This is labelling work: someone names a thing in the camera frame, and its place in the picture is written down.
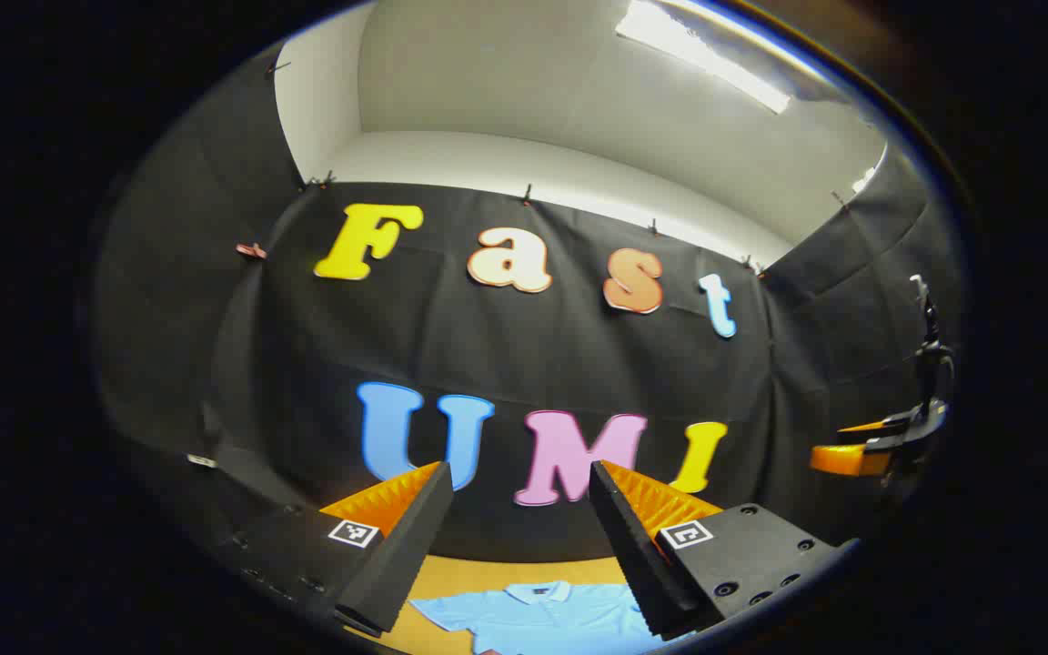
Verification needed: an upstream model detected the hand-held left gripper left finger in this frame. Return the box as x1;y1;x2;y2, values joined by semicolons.
215;461;455;638

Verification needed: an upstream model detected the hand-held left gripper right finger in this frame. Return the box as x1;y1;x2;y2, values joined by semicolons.
588;459;862;642

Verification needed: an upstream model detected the light blue T-shirt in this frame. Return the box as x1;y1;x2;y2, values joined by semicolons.
410;580;698;655

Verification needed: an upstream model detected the black backdrop cloth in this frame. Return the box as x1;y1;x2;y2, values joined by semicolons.
92;41;966;565

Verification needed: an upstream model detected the ceiling light panel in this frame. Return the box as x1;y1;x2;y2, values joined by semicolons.
615;0;793;116

